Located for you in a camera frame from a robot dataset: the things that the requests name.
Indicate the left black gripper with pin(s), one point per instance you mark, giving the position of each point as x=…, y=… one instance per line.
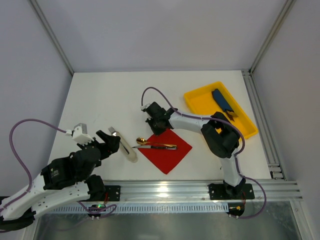
x=100, y=145

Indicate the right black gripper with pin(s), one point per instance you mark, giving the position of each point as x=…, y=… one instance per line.
x=155, y=120

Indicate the gold spoon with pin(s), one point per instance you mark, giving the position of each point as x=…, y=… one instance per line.
x=142, y=141

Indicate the steak knife patterned handle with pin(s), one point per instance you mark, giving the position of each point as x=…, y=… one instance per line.
x=155, y=147

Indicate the red paper napkin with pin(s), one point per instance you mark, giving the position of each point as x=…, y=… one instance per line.
x=166, y=159

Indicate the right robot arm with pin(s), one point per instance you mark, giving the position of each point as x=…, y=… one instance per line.
x=221, y=137

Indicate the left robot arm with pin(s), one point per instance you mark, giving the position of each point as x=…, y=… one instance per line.
x=65, y=180

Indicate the yellow plastic bin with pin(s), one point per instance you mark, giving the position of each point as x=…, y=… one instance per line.
x=200, y=102

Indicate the left controller board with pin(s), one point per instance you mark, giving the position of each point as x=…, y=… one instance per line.
x=96, y=210

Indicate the controller board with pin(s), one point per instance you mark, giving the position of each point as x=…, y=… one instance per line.
x=96, y=210
x=235, y=209

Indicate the right controller board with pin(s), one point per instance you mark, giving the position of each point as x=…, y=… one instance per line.
x=235, y=209

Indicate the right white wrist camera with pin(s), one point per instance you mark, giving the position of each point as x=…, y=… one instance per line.
x=144, y=107

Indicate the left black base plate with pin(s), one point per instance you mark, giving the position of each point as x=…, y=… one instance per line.
x=112, y=193

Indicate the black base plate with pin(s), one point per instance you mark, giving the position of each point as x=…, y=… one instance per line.
x=112, y=193
x=217, y=191

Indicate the aluminium mounting rail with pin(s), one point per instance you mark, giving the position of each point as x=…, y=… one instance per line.
x=195, y=191

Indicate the slotted cable duct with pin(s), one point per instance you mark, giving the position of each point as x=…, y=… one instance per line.
x=138, y=208

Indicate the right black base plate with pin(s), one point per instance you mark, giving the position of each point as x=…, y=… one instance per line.
x=217, y=191

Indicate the right side aluminium rail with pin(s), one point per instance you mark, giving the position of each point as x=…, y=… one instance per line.
x=268, y=143

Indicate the left aluminium frame post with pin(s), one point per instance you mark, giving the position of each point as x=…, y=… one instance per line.
x=51, y=35

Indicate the aluminium frame post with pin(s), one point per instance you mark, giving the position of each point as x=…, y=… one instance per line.
x=51, y=35
x=272, y=33

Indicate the right aluminium frame post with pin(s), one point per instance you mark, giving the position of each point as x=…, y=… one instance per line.
x=272, y=33

